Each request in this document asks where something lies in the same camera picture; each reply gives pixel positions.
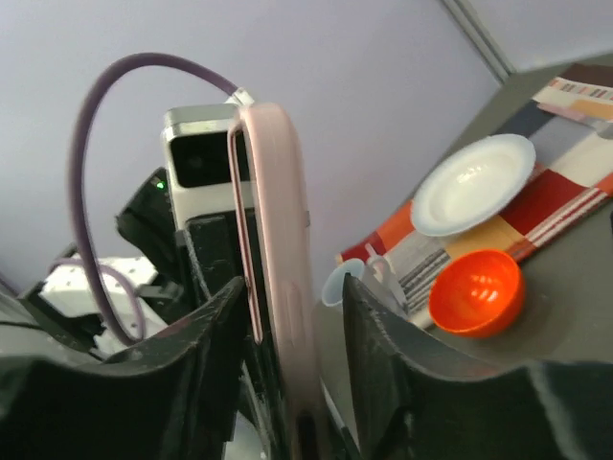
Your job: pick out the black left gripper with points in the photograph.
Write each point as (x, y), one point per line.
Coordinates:
(208, 255)

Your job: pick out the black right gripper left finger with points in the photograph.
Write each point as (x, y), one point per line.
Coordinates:
(171, 396)

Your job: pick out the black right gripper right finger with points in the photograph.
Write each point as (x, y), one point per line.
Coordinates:
(415, 397)

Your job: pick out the pink-cased phone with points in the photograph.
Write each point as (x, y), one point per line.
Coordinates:
(269, 188)

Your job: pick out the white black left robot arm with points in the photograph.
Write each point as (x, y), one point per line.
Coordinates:
(111, 303)

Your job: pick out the orange plastic bowl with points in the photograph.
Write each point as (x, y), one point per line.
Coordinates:
(478, 295)

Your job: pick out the grey ceramic cup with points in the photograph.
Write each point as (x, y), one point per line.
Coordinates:
(332, 291)

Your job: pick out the white round plate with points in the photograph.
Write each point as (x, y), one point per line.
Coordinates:
(472, 185)

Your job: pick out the colourful patchwork placemat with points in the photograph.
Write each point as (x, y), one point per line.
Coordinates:
(569, 121)

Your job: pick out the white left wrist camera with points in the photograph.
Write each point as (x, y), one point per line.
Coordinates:
(194, 139)

